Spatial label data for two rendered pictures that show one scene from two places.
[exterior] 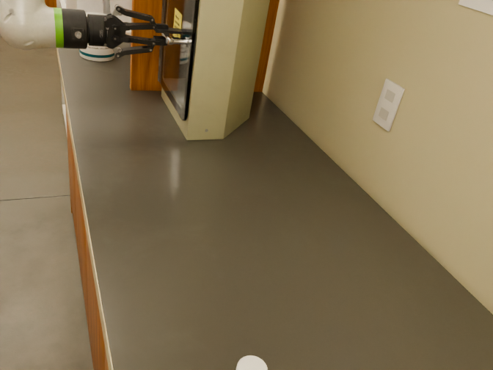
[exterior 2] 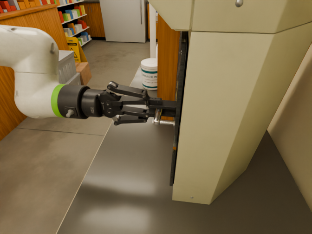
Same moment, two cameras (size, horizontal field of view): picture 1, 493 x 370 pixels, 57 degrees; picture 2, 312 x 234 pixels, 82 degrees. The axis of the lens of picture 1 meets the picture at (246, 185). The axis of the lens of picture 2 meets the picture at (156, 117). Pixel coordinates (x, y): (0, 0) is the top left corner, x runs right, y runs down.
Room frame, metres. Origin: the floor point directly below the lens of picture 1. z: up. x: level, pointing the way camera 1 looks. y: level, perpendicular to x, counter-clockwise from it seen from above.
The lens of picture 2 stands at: (0.89, 0.08, 1.47)
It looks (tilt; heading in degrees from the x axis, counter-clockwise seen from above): 38 degrees down; 35
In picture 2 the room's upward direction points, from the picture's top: straight up
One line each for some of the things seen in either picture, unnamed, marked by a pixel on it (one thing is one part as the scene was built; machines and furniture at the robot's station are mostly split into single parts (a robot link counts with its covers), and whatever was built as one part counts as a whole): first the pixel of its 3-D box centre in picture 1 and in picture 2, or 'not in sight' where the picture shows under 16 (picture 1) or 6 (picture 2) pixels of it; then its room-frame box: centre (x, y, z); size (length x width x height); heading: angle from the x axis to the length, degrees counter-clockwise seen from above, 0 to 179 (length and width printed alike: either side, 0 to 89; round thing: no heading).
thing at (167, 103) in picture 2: (168, 30); (162, 104); (1.21, 0.28, 1.21); 0.07 x 0.03 x 0.01; 118
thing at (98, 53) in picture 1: (97, 37); (152, 74); (1.69, 0.66, 1.02); 0.13 x 0.13 x 0.15
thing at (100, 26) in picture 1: (106, 31); (104, 103); (1.14, 0.42, 1.20); 0.09 x 0.07 x 0.08; 118
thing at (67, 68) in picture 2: not in sight; (52, 69); (1.97, 2.51, 0.49); 0.60 x 0.42 x 0.33; 28
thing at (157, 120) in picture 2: (173, 37); (165, 113); (1.19, 0.26, 1.20); 0.10 x 0.05 x 0.03; 28
